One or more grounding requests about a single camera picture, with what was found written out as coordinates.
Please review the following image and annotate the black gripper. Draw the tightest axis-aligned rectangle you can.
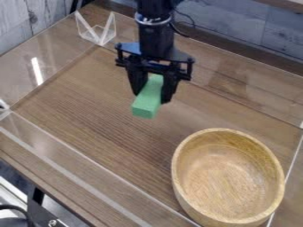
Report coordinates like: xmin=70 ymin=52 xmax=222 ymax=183
xmin=115 ymin=20 xmax=195 ymax=104

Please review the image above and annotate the black cable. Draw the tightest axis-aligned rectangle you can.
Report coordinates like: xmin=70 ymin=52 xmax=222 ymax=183
xmin=0 ymin=204 xmax=31 ymax=221

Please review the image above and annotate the clear acrylic corner bracket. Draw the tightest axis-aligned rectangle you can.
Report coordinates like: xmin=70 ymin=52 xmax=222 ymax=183
xmin=75 ymin=11 xmax=116 ymax=46

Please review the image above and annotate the green rectangular block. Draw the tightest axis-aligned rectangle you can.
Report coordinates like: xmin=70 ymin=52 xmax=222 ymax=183
xmin=131 ymin=74 xmax=163 ymax=119

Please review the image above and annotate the black table leg bracket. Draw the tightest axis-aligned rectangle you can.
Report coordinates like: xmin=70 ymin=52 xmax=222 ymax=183
xmin=27 ymin=187 xmax=68 ymax=227

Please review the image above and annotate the wooden bowl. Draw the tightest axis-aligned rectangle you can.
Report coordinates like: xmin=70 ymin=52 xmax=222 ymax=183
xmin=171 ymin=128 xmax=286 ymax=227

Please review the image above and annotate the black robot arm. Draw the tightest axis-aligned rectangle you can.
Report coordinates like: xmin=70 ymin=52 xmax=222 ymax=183
xmin=115 ymin=0 xmax=195 ymax=104

